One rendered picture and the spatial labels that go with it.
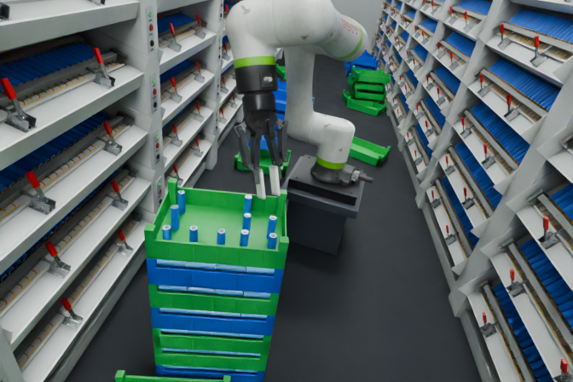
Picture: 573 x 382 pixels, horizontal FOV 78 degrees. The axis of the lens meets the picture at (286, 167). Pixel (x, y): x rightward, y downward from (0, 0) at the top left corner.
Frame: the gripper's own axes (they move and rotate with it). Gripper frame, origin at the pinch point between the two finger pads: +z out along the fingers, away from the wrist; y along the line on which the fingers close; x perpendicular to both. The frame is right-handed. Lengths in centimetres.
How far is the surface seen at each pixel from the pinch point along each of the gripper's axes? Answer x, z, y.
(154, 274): 8.0, 17.1, -26.4
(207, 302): 5.9, 26.7, -16.2
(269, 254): -7.0, 14.0, -5.1
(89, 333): 44, 44, -42
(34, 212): 15.7, -0.5, -46.0
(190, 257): 1.8, 13.2, -19.6
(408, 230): 43, 49, 98
